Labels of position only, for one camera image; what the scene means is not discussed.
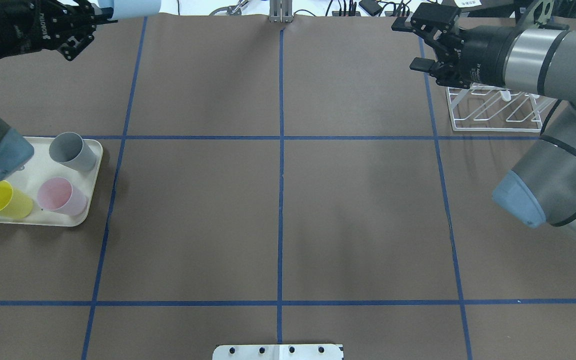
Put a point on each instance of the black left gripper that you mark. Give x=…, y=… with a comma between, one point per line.
x=18, y=29

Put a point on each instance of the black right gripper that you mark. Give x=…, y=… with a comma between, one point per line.
x=485, y=52

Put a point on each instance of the light blue plastic cup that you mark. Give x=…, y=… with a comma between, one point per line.
x=128, y=9

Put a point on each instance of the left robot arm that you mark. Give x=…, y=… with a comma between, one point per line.
x=15, y=150

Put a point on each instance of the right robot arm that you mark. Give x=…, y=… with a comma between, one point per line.
x=536, y=57

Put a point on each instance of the grey plastic cup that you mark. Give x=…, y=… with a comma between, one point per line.
x=69, y=149

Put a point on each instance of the pink plastic cup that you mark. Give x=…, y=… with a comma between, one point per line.
x=59, y=195

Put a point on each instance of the yellow plastic cup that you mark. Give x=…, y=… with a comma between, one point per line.
x=14, y=204

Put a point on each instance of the metal reacher grabber stick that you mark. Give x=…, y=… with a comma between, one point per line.
x=231, y=10

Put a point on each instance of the white wire cup rack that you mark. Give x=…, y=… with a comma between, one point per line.
x=484, y=108

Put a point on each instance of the aluminium frame post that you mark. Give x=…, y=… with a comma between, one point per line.
x=281, y=11

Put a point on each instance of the white pedestal base plate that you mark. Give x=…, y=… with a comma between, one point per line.
x=307, y=351

